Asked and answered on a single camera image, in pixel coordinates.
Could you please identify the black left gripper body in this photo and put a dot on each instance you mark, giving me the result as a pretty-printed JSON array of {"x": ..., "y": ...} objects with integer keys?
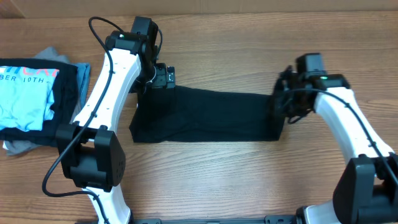
[{"x": 162, "y": 80}]

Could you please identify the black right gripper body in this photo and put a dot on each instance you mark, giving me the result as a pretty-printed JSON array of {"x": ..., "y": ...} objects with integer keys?
[{"x": 282, "y": 90}]

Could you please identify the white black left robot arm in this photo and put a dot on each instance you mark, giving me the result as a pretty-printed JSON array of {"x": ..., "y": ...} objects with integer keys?
[{"x": 89, "y": 151}]

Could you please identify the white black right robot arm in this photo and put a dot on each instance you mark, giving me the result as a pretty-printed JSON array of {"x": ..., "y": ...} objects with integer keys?
[{"x": 367, "y": 190}]

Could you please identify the folded blue shirt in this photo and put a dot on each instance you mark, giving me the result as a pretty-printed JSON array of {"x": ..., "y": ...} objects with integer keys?
[{"x": 83, "y": 80}]

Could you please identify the folded black printed t-shirt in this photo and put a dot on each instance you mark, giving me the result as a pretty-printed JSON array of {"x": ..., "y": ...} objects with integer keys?
[{"x": 37, "y": 96}]

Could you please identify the folded grey shirt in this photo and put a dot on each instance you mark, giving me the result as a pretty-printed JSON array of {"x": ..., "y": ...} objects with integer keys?
[{"x": 18, "y": 147}]

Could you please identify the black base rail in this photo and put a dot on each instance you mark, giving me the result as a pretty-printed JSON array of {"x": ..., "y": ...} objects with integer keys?
[{"x": 268, "y": 219}]

